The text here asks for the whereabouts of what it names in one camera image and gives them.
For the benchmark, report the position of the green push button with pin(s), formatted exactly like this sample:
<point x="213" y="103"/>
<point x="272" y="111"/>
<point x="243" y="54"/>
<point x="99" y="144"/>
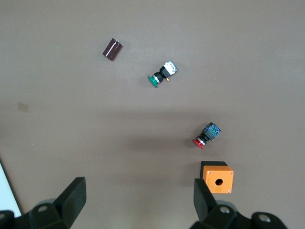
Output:
<point x="163" y="72"/>

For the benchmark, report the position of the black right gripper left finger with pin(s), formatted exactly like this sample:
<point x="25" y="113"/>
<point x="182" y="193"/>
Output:
<point x="69" y="205"/>

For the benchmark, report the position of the brown tape patch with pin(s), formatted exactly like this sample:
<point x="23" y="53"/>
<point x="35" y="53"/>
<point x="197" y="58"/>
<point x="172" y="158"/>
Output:
<point x="23" y="107"/>

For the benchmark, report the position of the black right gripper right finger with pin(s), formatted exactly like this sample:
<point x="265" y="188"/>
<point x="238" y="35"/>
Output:
<point x="206" y="212"/>

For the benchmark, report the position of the red push button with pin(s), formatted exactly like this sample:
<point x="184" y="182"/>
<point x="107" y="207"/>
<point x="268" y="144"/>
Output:
<point x="206" y="137"/>

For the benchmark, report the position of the white drawer cabinet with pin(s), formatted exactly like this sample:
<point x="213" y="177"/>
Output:
<point x="4" y="190"/>

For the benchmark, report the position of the orange button box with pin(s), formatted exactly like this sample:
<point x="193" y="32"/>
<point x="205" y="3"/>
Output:
<point x="218" y="179"/>

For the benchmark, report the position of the dark brown capacitor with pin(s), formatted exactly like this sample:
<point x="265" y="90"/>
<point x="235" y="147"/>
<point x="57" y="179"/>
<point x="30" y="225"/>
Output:
<point x="112" y="49"/>

